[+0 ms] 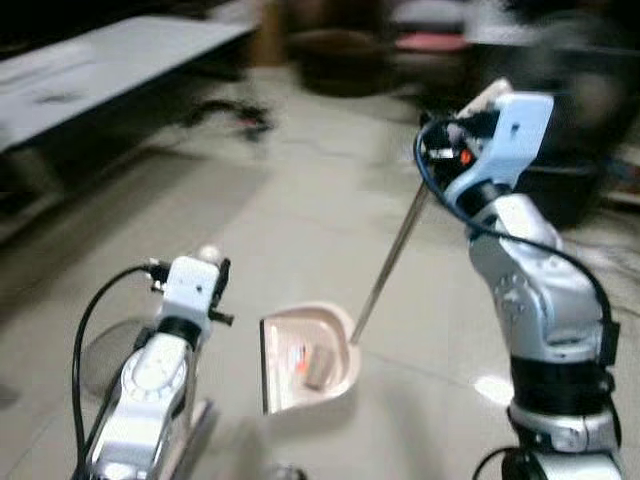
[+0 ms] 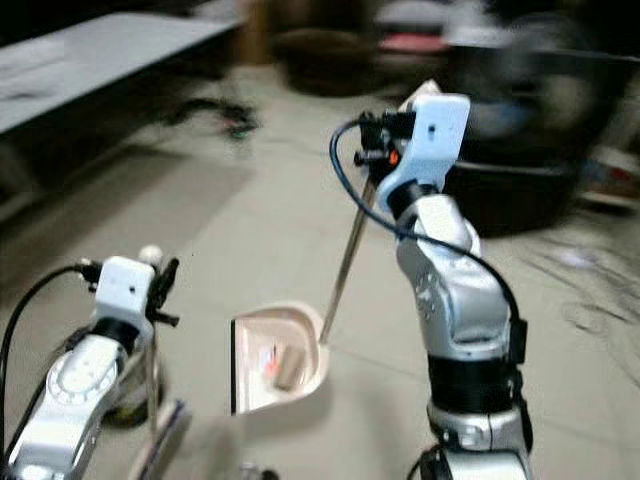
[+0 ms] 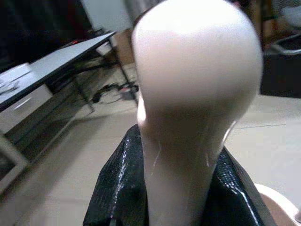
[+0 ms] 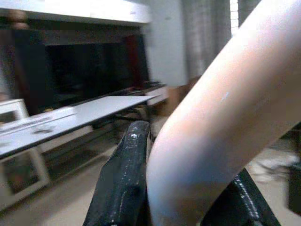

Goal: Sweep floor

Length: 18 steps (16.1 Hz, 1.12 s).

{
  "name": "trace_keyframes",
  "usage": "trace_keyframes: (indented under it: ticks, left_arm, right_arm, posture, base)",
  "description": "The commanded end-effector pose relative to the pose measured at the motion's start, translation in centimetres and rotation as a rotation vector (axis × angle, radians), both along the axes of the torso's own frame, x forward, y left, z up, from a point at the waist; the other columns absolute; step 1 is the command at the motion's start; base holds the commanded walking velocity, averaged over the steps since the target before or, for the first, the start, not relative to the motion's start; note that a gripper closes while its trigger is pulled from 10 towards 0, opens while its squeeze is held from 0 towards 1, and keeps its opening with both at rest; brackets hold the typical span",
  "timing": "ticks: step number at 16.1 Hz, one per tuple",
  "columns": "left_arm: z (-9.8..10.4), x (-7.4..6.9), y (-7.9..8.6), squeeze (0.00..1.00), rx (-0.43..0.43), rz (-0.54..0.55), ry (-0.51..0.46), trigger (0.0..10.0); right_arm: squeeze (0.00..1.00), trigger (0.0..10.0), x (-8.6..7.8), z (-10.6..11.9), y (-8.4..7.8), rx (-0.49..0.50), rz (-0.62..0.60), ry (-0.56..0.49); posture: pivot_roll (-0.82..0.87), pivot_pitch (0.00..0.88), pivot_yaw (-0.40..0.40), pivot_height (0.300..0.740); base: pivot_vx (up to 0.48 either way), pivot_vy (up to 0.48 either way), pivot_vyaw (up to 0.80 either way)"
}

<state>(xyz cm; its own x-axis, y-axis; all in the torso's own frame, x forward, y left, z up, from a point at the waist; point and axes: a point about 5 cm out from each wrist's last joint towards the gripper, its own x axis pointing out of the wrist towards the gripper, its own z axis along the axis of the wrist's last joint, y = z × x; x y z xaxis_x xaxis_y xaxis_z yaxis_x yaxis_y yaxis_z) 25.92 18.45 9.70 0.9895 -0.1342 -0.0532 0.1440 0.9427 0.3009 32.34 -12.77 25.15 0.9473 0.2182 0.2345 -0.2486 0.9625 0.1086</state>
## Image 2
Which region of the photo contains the beige long-handled dustpan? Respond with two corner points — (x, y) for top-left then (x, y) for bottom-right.
(230, 80), (443, 417)

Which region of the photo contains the dark round basket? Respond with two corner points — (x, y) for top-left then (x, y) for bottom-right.
(271, 28), (377, 97)

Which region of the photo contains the red cushion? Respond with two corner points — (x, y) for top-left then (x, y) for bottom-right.
(378, 33), (451, 54)

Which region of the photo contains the black box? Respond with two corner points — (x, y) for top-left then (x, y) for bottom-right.
(445, 160), (587, 237)

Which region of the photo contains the brown cardboard scrap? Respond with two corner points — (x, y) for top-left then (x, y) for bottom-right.
(274, 345), (307, 390)

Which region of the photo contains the grey table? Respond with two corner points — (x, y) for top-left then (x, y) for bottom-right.
(0, 12), (243, 133)

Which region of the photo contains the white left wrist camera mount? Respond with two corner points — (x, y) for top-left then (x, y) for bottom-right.
(95, 256), (158, 331)

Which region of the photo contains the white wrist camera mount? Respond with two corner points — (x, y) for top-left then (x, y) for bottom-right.
(95, 256), (158, 331)
(375, 93), (472, 217)

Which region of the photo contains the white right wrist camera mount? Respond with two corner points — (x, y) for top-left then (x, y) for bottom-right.
(375, 93), (472, 217)

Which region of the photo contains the black floor cable bundle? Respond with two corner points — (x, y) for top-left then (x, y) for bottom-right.
(174, 97), (257, 140)

